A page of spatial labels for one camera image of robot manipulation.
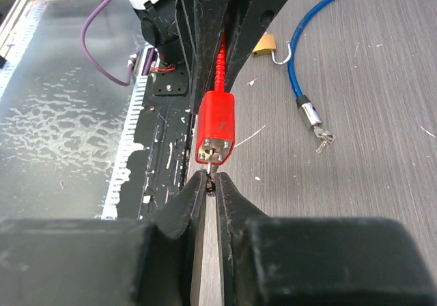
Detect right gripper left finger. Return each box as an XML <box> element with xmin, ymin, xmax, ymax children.
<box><xmin>154</xmin><ymin>170</ymin><xmax>208</xmax><ymax>305</ymax></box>

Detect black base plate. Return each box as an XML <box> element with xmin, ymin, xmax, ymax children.
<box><xmin>116</xmin><ymin>68</ymin><xmax>193</xmax><ymax>219</ymax></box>

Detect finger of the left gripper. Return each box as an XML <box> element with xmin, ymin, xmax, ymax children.
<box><xmin>225</xmin><ymin>0</ymin><xmax>288</xmax><ymax>92</ymax></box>
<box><xmin>175</xmin><ymin>0</ymin><xmax>229</xmax><ymax>107</ymax></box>

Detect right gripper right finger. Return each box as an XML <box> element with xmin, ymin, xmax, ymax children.
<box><xmin>215</xmin><ymin>173</ymin><xmax>273</xmax><ymax>305</ymax></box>

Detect red cable padlock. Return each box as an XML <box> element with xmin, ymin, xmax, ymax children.
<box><xmin>195</xmin><ymin>37</ymin><xmax>235</xmax><ymax>165</ymax></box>

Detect silver keys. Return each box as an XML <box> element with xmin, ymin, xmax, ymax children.
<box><xmin>206</xmin><ymin>148</ymin><xmax>215</xmax><ymax>196</ymax></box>

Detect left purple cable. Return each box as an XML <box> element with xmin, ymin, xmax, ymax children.
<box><xmin>80</xmin><ymin>0</ymin><xmax>154</xmax><ymax>87</ymax></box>

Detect blue cable lock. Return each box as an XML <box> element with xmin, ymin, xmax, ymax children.
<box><xmin>287</xmin><ymin>0</ymin><xmax>410</xmax><ymax>155</ymax></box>

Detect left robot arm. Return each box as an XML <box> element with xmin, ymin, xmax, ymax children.
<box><xmin>135</xmin><ymin>0</ymin><xmax>288</xmax><ymax>113</ymax></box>

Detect brass padlock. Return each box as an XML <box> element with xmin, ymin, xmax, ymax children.
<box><xmin>252</xmin><ymin>33</ymin><xmax>292</xmax><ymax>66</ymax></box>

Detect slotted cable duct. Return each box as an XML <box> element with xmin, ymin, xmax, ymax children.
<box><xmin>0</xmin><ymin>1</ymin><xmax>151</xmax><ymax>221</ymax></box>

